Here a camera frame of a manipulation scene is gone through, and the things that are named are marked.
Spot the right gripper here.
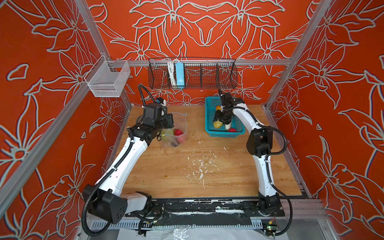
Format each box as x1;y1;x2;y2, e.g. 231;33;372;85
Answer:
212;108;233;125

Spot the yellow potato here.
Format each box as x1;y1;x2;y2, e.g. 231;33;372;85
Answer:
213;121;223;129

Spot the green cabbage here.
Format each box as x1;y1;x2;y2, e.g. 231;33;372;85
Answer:
161;129;174;141

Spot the clear zip top bag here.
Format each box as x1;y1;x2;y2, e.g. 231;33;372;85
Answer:
160;112;188;150

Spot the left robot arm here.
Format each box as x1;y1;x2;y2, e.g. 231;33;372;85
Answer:
81;96;174;237

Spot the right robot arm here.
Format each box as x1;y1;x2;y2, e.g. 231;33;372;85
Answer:
214;94;288;216

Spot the white radish with leaves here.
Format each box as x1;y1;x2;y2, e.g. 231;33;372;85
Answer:
225;123;232;131

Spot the turquoise plastic basket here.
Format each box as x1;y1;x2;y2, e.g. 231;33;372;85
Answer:
205;96;246;138

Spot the light blue box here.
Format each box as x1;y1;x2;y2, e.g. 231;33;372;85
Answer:
175;62;185;89

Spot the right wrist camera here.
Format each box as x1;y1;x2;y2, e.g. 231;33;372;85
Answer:
221;93;233;105

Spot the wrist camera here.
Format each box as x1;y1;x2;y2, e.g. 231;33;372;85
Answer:
144;103;168;121
221;93;233;105

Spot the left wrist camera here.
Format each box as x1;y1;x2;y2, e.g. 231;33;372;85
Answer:
144;103;168;121

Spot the black wire wall basket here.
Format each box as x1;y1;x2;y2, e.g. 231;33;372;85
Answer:
148;57;238;90

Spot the clear wire wall basket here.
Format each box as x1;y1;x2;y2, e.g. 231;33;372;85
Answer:
85;55;131;98

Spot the white cable bundle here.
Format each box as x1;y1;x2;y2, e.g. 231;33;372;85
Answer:
167;59;177;87

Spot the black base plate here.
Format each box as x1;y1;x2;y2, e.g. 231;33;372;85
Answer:
124;197;286;218

